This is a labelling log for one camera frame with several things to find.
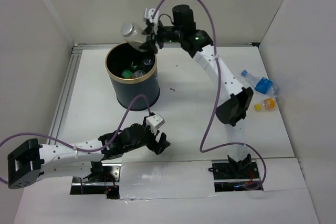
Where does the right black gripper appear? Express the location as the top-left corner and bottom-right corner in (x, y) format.
(139, 20), (183, 55)

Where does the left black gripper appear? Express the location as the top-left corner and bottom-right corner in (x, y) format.
(124, 116), (171, 154)

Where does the large clear crushed bottle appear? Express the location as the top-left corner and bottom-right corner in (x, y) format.
(141, 58), (154, 69)

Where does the red-label clear water bottle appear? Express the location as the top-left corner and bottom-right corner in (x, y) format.
(131, 69), (146, 79)

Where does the green plastic bottle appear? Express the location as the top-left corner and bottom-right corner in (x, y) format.
(121, 62), (139, 79)

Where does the small orange yellow-capped bottle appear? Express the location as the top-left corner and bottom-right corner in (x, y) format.
(254, 98), (278, 112)

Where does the blue-label clear bottle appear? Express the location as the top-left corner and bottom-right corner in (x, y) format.
(241, 70), (279, 97)

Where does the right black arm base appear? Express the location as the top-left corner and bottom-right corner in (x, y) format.
(208, 161), (263, 193)

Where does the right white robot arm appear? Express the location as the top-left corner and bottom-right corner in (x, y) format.
(140, 5), (254, 178)

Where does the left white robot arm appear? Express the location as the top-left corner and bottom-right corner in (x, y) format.
(7, 115), (171, 189)

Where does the dark cylindrical bin gold rim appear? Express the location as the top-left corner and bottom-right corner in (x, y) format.
(105, 42), (160, 111)

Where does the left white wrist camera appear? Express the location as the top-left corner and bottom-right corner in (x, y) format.
(145, 114), (165, 134)

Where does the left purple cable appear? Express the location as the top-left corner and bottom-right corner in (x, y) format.
(0, 94), (154, 185)

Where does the purple cable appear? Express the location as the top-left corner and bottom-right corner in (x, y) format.
(0, 94), (154, 185)
(152, 0), (265, 190)

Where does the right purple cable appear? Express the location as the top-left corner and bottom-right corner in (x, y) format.
(152, 0), (265, 190)

